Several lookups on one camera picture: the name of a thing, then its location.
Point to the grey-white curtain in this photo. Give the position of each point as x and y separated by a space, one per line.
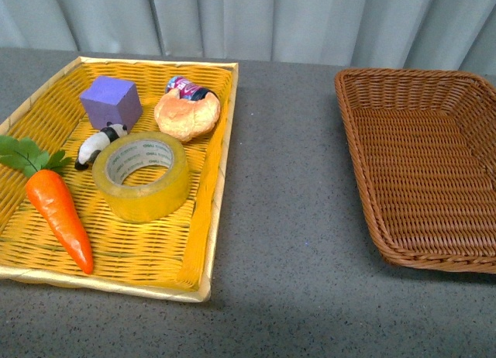
430 34

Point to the toy bread croissant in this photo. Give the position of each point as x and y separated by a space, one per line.
186 119

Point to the brown wicker basket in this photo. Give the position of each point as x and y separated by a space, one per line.
422 144

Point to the yellow woven basket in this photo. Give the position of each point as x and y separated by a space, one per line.
169 258

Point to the yellow packing tape roll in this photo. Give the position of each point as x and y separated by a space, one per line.
145 202

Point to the small red soda can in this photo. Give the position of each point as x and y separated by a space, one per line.
187 89

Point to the orange toy carrot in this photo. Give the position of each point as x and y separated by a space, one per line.
50 195

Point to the purple foam cube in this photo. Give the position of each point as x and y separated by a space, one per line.
112 100

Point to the small panda figurine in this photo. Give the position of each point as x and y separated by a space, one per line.
93 145

